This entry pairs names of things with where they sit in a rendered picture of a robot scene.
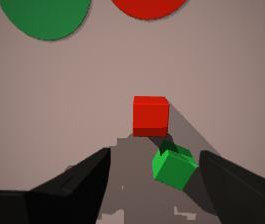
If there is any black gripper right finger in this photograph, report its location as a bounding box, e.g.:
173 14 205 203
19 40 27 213
199 150 265 224

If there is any red circle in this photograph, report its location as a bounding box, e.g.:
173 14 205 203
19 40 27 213
111 0 186 20

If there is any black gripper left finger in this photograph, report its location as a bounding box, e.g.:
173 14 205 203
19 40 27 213
0 147 111 224

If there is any green circle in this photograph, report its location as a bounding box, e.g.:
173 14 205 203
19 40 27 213
0 0 90 40

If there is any green cube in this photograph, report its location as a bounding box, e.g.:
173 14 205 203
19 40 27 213
152 140 198 191

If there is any red cube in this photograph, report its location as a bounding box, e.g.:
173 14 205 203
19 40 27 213
133 96 169 137

